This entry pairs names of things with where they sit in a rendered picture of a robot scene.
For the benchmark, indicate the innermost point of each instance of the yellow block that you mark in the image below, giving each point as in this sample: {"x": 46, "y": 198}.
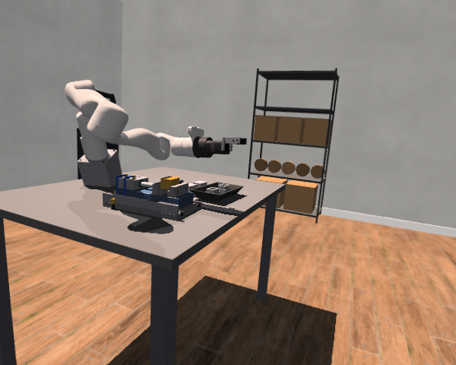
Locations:
{"x": 166, "y": 182}

